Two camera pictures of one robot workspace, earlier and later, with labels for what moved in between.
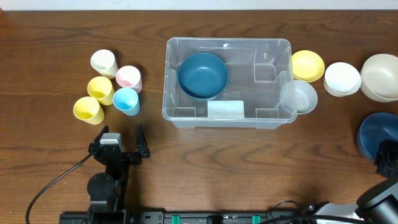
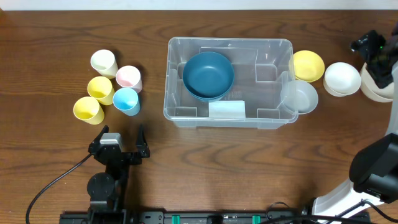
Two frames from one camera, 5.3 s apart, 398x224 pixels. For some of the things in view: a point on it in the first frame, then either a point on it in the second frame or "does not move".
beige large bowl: (379, 78) does not move
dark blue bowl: (373, 129) -> (208, 75)
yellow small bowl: (307, 66) does not move
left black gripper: (125, 156) does not move
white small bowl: (341, 79) does not move
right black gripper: (387, 156) -> (374, 43)
